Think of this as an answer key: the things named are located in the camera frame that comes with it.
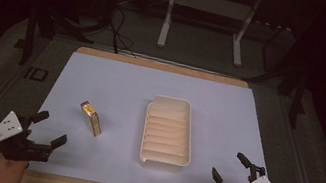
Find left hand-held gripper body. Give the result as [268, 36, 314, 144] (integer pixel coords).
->
[0, 109, 60, 168]

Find small yellow box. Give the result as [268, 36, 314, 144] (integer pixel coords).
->
[75, 99, 108, 138]

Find cream ridged plastic tray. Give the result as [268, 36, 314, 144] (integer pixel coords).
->
[136, 92, 202, 175]

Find person's left hand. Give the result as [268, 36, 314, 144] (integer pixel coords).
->
[0, 153, 31, 183]

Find black stand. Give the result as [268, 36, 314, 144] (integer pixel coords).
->
[236, 49, 316, 131]
[11, 1, 99, 78]

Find white table sheet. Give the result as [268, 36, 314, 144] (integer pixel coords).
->
[22, 45, 283, 183]

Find white metal stand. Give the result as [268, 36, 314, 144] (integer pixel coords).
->
[155, 0, 264, 71]

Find black square floor frame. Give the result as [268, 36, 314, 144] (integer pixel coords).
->
[23, 64, 50, 83]

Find black floor cables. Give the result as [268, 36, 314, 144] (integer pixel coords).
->
[102, 3, 143, 58]

